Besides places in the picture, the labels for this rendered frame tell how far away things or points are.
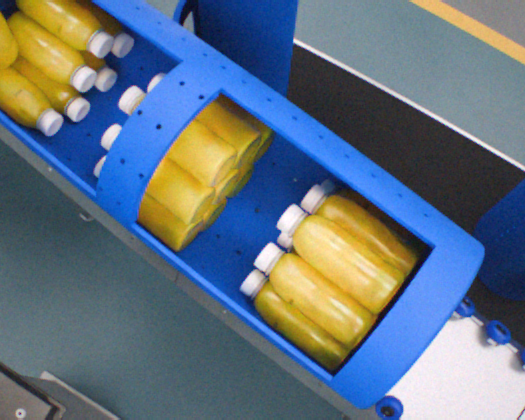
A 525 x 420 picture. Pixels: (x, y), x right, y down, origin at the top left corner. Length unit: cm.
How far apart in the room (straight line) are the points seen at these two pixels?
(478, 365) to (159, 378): 112
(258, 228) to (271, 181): 8
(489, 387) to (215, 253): 50
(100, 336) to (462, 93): 137
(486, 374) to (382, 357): 36
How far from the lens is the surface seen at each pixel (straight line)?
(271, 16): 144
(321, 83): 215
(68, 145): 119
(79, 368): 213
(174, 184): 100
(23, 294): 220
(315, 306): 96
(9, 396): 103
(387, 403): 111
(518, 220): 171
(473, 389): 120
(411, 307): 87
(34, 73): 122
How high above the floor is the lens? 207
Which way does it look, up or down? 74 degrees down
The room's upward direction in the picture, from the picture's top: 6 degrees clockwise
